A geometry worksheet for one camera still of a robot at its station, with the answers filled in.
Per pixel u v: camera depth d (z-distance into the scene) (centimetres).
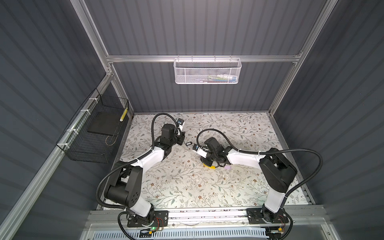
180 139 81
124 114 82
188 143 102
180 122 78
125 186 45
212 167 91
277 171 50
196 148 81
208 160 82
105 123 76
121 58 108
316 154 45
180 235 77
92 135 73
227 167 91
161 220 72
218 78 93
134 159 50
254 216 73
